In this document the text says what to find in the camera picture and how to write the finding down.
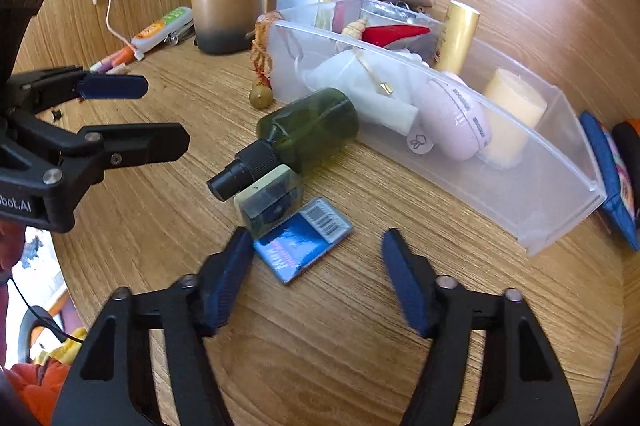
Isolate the black orange round case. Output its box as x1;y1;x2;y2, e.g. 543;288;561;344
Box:
612;118;640;227

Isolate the cream pillar candle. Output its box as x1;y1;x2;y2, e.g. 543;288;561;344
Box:
482;67;548;169

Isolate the white drawstring pouch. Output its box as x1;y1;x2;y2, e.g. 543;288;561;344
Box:
300;48;435;155

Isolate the orange cloth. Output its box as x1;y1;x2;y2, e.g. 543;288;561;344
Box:
7;353;73;426

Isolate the red cloth pouch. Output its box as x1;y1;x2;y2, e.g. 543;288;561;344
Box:
361;24;432;51

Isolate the wooden desktop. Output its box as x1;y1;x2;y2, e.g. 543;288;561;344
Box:
12;0;631;426

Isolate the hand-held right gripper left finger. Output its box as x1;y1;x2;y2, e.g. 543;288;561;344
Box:
50;227;256;426

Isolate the gold cylinder tube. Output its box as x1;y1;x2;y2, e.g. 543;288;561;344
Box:
434;0;482;76

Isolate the dark green spray bottle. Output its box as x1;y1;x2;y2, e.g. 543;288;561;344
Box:
207;88;361;201

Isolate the orange marker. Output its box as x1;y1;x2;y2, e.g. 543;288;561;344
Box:
102;47;135;69

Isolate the orange tassel bead charm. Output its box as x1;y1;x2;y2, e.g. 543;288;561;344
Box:
248;13;276;109

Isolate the blue card pack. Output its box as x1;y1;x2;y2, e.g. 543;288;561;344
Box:
252;197;353;285

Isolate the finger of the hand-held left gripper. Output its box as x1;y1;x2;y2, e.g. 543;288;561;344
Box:
7;66;150;113
64;122;191;173

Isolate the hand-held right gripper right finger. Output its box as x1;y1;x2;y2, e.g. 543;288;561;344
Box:
381;228;583;426

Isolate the thin black cable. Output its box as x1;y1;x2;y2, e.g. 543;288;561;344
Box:
10;276;87;343

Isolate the pink round compact case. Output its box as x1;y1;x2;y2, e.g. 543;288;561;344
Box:
407;73;493;161

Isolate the blue zip pouch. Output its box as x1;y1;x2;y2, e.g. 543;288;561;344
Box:
579;110;640;253

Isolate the tan cord charm gold tip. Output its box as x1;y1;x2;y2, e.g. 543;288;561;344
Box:
342;18;396;96

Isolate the brown mug with lid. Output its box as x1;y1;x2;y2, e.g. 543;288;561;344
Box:
187;0;277;55

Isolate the clear plastic storage box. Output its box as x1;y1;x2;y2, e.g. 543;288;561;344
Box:
267;0;608;257

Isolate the orange green squeeze bottle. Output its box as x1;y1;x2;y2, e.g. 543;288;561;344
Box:
131;6;193;53

